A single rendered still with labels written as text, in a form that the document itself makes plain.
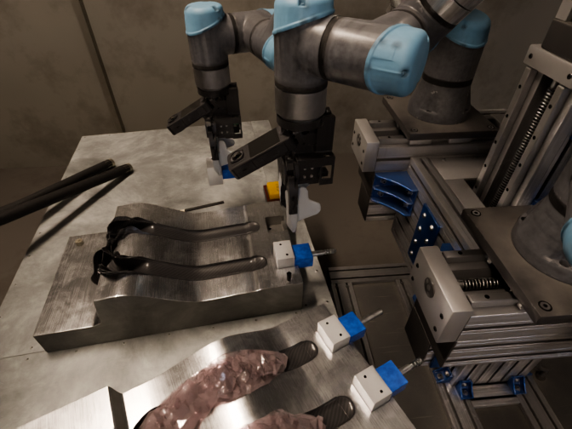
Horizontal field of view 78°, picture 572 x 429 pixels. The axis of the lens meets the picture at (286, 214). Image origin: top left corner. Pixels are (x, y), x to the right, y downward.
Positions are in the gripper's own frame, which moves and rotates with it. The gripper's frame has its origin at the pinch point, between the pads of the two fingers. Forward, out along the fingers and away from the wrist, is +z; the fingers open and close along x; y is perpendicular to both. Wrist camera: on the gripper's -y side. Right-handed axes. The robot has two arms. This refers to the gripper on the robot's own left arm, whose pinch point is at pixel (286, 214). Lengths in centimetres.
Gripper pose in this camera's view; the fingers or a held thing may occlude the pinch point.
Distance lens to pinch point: 65.9
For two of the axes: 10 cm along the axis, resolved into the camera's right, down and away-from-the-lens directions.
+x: -1.9, -6.5, 7.4
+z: 0.0, 7.5, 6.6
